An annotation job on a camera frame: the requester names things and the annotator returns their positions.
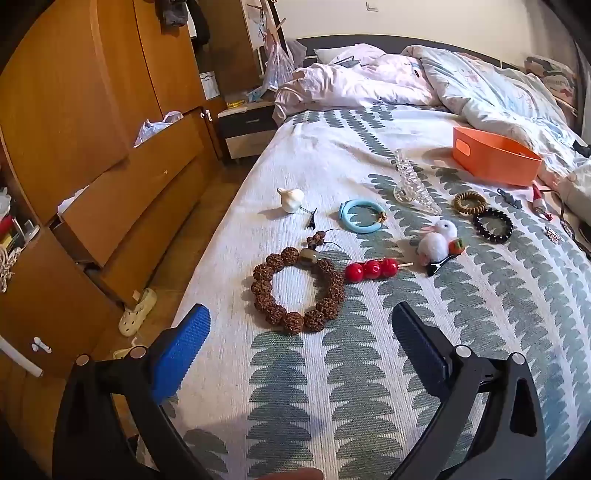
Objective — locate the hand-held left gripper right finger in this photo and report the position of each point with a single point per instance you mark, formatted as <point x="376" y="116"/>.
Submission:
<point x="420" y="344"/>

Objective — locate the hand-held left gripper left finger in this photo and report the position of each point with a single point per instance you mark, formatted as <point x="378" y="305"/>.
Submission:
<point x="184" y="350"/>

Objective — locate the blue heart hair clip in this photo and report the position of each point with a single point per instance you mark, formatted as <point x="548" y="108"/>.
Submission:
<point x="508" y="198"/>

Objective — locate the orange plastic basket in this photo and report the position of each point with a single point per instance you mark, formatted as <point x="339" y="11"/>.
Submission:
<point x="489" y="166"/>

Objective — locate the cream slipper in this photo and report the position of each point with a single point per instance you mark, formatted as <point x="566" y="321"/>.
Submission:
<point x="123" y="353"/>
<point x="136" y="314"/>

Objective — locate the red ball hair clip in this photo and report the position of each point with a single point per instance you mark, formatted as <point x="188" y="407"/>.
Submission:
<point x="371" y="269"/>

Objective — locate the leaf print bed cover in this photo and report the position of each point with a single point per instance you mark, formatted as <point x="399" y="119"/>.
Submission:
<point x="332" y="392"/>

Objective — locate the white plush bunny hair clip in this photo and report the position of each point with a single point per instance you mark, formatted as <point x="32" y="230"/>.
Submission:
<point x="434" y="244"/>

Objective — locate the wooden wardrobe drawer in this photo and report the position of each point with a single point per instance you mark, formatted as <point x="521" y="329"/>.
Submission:
<point x="138" y="194"/>
<point x="161" y="235"/>

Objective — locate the white pipe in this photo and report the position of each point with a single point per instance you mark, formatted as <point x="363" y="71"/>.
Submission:
<point x="21" y="355"/>

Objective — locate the clear pearl claw clip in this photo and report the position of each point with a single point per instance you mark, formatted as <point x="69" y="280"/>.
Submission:
<point x="408" y="177"/>

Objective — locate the red and white hair clip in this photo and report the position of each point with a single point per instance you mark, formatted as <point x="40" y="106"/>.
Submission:
<point x="538" y="201"/>

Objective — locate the white garlic hair clip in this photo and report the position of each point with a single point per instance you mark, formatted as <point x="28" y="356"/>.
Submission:
<point x="291" y="198"/>

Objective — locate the crumpled plastic bag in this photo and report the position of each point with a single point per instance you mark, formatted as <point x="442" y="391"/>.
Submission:
<point x="154" y="127"/>

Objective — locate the wooden nightstand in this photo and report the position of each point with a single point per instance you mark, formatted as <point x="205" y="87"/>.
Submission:
<point x="244" y="127"/>

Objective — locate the black cloth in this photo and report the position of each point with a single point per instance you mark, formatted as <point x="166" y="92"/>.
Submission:
<point x="582" y="148"/>

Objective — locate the pale blue printed quilt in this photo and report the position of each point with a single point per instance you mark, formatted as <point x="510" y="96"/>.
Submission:
<point x="485" y="87"/>

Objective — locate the pink duvet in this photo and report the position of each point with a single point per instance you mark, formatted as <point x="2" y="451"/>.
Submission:
<point x="360" y="83"/>

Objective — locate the printed pillow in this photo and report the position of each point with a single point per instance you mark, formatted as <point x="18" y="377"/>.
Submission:
<point x="551" y="78"/>

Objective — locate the white pillow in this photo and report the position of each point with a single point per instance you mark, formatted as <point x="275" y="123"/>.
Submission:
<point x="346" y="53"/>

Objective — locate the hanging clear plastic bag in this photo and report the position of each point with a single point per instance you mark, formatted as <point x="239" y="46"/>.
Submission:
<point x="281" y="64"/>

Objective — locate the dark headboard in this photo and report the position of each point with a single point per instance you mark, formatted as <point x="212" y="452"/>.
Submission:
<point x="307" y="46"/>

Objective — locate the dark hanging clothes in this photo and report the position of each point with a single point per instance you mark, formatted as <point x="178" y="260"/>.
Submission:
<point x="175" y="11"/>

